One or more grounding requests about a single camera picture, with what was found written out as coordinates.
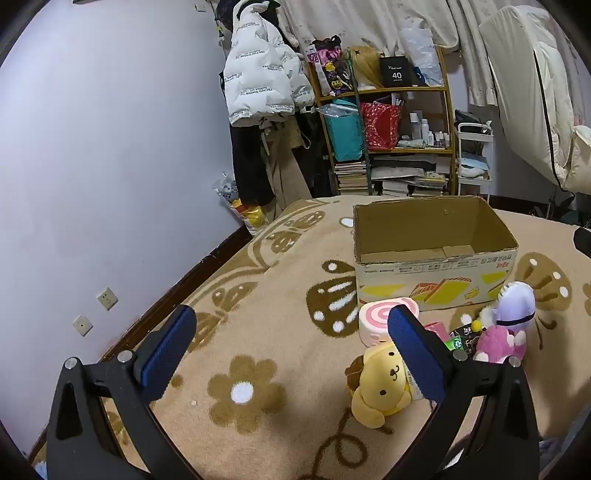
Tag beige trousers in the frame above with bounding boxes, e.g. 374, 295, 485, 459
261, 120, 315, 217

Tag red patterned bag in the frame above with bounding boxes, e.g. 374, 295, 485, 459
360, 102, 402, 151

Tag stack of books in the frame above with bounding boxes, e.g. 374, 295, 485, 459
332, 157, 451, 198

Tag pink swirl roll plush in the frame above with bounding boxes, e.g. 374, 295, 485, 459
359, 298, 421, 348

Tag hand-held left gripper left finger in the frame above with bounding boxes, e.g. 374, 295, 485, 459
46, 305, 201, 480

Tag pink bear plush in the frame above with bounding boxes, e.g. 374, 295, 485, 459
473, 323, 527, 363

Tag teal shopping bag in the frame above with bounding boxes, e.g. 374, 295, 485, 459
323, 104, 366, 162

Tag blonde wig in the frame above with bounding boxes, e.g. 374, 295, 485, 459
347, 45, 384, 90

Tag black trousers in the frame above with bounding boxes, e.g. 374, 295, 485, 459
229, 122, 275, 206

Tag white puffer jacket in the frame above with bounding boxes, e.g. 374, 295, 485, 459
223, 2, 315, 127

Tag cream duvet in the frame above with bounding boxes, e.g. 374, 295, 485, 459
478, 4, 591, 195

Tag yellow dog plush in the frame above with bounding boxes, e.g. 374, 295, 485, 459
344, 342, 414, 430

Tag plastic bag with yellow items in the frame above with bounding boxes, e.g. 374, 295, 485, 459
213, 173, 269, 236

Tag black box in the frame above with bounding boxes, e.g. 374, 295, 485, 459
379, 55, 414, 88

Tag row of toiletry bottles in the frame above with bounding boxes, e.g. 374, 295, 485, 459
406, 111, 451, 148

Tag wooden shelf rack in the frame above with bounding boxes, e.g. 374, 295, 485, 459
305, 44, 456, 198

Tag cardboard box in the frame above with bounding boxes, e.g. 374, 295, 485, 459
353, 195, 520, 310

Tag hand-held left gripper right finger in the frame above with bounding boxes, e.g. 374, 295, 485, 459
385, 305, 541, 480

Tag clear plastic bag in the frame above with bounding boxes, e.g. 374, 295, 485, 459
399, 28, 444, 86

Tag colourful printed bag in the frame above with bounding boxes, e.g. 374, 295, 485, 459
307, 34, 356, 95

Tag lavender round-head plush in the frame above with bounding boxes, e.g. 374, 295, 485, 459
496, 281, 536, 330

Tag pale curtain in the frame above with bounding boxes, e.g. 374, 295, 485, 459
277, 0, 499, 107

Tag white trolley cart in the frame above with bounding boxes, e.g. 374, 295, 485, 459
455, 121, 495, 200

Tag dark snack packet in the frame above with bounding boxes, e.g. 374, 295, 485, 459
450, 323, 483, 360

